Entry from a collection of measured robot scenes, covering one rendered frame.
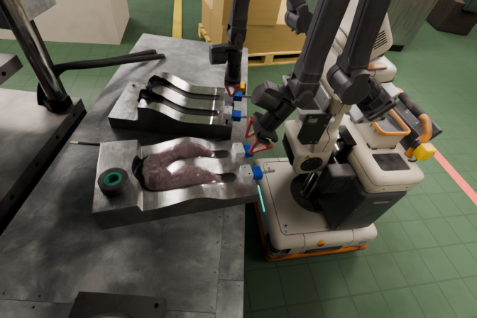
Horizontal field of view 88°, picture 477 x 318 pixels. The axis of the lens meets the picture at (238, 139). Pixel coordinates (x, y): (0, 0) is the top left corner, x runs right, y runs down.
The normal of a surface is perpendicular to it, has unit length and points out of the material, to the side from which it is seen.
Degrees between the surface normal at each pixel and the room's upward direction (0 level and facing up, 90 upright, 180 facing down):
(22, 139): 0
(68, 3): 90
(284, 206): 0
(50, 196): 0
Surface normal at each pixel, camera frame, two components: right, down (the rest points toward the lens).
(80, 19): 0.15, 0.73
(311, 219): 0.13, -0.69
